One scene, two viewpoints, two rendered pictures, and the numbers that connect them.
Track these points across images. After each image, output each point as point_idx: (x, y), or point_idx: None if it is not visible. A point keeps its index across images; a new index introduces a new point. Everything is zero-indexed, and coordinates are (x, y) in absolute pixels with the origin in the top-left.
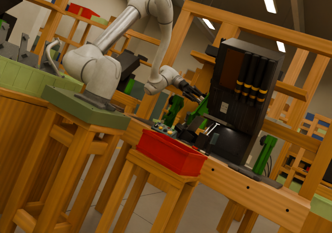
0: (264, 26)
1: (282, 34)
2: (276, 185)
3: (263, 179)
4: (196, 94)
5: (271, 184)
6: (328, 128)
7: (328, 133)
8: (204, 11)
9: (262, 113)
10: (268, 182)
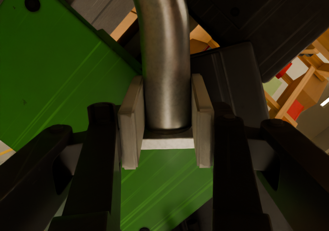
0: None
1: None
2: (129, 10)
3: (120, 3)
4: (212, 193)
5: (118, 18)
6: (325, 47)
7: (316, 40)
8: None
9: None
10: (114, 17)
